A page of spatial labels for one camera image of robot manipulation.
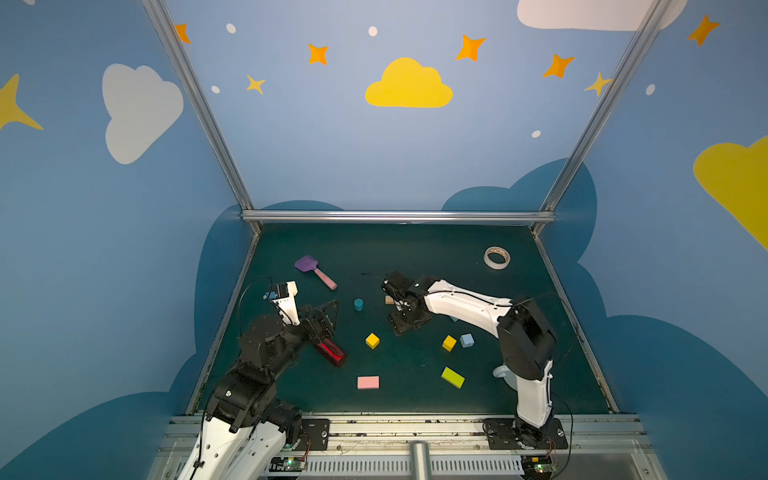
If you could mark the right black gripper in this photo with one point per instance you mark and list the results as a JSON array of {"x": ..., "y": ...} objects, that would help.
[{"x": 405, "y": 303}]

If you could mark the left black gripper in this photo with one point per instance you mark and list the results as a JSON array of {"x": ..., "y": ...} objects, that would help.
[{"x": 320, "y": 321}]

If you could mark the pink rectangular block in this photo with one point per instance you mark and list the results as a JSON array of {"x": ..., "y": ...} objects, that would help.
[{"x": 368, "y": 382}]

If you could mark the lime green rectangular block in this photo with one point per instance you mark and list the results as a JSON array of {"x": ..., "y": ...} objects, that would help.
[{"x": 452, "y": 377}]

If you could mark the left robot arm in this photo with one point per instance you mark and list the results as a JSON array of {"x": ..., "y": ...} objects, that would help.
[{"x": 247, "y": 432}]

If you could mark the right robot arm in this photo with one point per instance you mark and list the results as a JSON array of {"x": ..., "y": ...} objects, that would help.
[{"x": 526, "y": 338}]

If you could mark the yellow cube block left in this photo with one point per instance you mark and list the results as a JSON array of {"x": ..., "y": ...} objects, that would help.
[{"x": 372, "y": 341}]

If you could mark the yellow cube block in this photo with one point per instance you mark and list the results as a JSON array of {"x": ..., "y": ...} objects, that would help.
[
  {"x": 449, "y": 343},
  {"x": 372, "y": 341}
]

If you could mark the yellow cube block right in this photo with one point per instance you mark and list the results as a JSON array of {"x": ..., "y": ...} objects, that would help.
[{"x": 449, "y": 343}]

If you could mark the light blue cube block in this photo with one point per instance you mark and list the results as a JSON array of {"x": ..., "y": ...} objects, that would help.
[{"x": 467, "y": 340}]

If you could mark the white tape roll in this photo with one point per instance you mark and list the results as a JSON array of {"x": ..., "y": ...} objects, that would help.
[{"x": 496, "y": 258}]

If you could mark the light blue mug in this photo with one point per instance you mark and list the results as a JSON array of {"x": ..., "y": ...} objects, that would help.
[{"x": 504, "y": 373}]

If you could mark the left circuit board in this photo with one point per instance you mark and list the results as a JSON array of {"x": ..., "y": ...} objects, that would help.
[{"x": 286, "y": 465}]

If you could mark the circuit board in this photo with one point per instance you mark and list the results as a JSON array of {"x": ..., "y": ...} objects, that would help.
[
  {"x": 286, "y": 465},
  {"x": 537, "y": 468}
]

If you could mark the right circuit board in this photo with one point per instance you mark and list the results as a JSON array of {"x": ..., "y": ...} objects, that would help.
[{"x": 537, "y": 468}]

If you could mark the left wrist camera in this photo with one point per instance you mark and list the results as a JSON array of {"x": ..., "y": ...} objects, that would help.
[{"x": 282, "y": 297}]

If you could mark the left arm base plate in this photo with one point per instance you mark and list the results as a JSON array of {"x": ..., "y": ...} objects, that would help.
[{"x": 313, "y": 435}]

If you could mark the aluminium cage frame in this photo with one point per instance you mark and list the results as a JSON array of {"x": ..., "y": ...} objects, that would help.
[{"x": 637, "y": 49}]

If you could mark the grey camera pole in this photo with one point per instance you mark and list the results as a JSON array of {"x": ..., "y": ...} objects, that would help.
[{"x": 420, "y": 461}]

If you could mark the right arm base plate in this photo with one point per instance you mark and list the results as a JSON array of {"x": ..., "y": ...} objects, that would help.
[{"x": 510, "y": 433}]

